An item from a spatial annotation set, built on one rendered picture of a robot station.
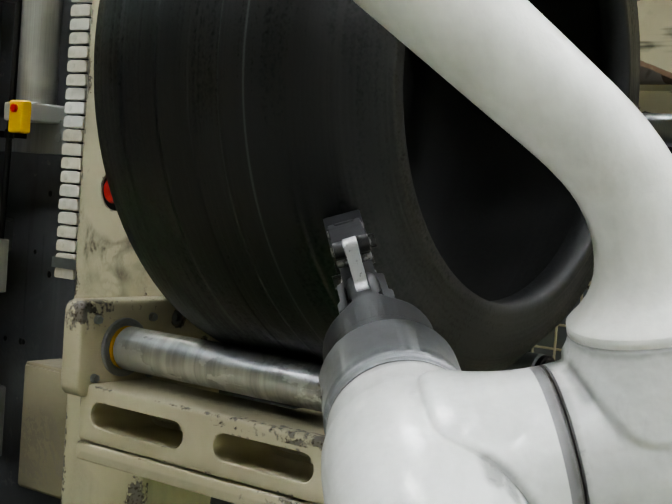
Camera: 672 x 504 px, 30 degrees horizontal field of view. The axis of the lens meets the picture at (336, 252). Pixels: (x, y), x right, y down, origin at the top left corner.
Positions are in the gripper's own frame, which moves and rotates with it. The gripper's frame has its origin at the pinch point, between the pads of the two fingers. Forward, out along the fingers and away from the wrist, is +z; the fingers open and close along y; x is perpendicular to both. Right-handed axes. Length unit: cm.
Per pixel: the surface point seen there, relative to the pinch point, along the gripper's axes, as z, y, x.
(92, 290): 40, 17, -29
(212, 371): 16.0, 17.3, -15.6
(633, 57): 38, 7, 35
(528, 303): 16.2, 19.4, 15.2
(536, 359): 22.6, 30.0, 15.8
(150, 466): 14.4, 24.8, -24.1
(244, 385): 13.1, 18.0, -12.8
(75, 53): 56, -6, -24
